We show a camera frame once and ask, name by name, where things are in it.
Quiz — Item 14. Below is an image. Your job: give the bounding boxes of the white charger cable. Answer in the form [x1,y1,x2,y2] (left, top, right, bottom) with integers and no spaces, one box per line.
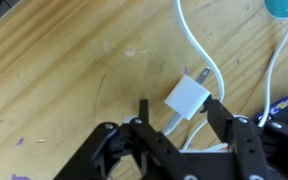
[163,0,288,154]

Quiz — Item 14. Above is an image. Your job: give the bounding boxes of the dark blue purple box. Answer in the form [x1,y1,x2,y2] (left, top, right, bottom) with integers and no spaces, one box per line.
[253,88,288,126]

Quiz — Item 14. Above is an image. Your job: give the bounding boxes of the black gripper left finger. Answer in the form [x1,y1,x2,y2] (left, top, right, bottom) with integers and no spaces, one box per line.
[53,99,198,180]

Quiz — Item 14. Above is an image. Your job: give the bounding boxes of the teal round object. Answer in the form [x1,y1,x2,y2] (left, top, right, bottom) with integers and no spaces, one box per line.
[263,0,288,20]

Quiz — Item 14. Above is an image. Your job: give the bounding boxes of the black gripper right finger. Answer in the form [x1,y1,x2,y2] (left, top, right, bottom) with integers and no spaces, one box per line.
[200,94,288,180]

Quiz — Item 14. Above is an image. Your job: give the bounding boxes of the white charger adapter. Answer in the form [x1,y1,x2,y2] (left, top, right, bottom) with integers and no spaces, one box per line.
[164,66,212,121]

